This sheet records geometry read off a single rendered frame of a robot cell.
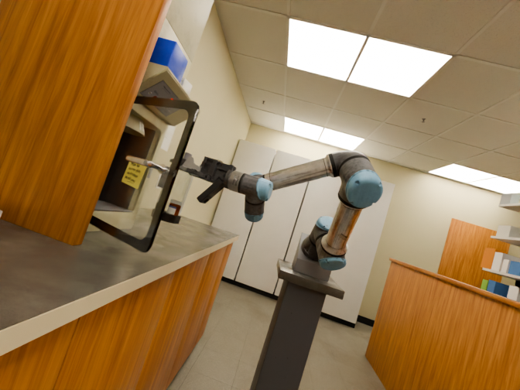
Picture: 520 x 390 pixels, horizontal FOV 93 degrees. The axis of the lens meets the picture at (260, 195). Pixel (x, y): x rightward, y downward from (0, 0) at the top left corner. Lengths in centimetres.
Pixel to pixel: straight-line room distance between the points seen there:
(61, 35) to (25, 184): 43
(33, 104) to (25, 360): 65
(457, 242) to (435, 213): 54
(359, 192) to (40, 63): 102
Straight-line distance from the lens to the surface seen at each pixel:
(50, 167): 88
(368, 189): 87
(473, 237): 521
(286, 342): 142
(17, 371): 59
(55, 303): 52
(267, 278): 391
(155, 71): 91
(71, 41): 98
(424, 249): 486
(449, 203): 506
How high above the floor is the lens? 117
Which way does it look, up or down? 4 degrees up
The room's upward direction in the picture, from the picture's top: 18 degrees clockwise
